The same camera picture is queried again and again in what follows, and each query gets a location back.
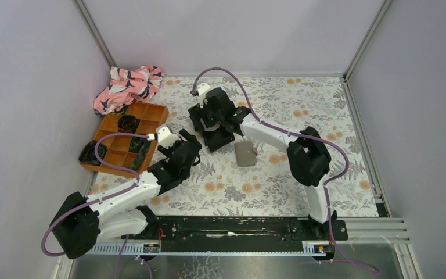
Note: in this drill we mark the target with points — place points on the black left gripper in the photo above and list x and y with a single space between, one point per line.
166 152

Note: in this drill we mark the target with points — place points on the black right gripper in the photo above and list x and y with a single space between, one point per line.
197 113

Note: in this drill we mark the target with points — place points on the black plastic card tray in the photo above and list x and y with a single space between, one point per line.
213 139

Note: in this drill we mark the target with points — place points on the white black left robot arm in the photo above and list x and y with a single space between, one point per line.
82 221

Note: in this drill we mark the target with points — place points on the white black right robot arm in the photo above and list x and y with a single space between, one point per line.
307 155

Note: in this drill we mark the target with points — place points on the dark rolled belt right compartment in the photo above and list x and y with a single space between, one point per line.
139 148

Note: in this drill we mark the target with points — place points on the dark rolled belt compartment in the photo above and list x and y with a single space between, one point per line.
128 124
139 148

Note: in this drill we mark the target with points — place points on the floral patterned table mat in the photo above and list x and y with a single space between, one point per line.
218 186

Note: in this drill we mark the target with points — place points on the orange compartment organizer tray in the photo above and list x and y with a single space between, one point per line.
112 147

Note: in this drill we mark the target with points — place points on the dark rolled belt upper compartment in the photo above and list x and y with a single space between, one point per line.
128 124

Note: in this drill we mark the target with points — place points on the pink navy patterned cloth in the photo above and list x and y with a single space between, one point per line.
127 87

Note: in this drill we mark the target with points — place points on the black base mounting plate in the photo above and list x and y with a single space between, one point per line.
195 234

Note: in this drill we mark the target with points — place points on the dark rolled belt outside tray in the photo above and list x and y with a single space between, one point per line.
88 156

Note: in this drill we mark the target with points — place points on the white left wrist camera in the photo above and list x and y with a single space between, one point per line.
163 136

